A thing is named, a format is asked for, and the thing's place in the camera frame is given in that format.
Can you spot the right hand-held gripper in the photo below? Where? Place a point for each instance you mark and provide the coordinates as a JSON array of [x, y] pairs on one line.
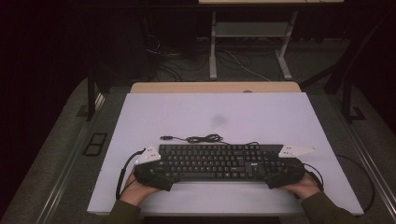
[[286, 175]]

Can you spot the aluminium floor rail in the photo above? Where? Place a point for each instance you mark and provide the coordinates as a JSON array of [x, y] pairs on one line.
[[370, 161], [67, 174]]

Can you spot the person's left hand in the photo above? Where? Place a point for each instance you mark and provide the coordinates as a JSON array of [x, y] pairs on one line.
[[137, 193]]

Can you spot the white metal desk frame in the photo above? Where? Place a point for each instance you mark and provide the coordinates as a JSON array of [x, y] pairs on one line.
[[252, 29]]

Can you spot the black metal stand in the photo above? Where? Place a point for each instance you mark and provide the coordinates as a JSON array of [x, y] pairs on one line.
[[91, 96], [347, 99]]

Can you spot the black computer keyboard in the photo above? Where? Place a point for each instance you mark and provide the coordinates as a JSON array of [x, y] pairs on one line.
[[214, 161]]

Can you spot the white foam board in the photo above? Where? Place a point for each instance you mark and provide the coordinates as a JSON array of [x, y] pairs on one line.
[[218, 115]]

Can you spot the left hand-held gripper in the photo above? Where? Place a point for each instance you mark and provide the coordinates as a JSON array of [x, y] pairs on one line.
[[155, 179]]

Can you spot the black floor socket plate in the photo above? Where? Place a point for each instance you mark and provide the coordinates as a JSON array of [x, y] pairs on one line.
[[95, 144]]

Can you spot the person's right hand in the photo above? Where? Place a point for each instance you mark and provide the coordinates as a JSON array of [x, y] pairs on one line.
[[303, 188]]

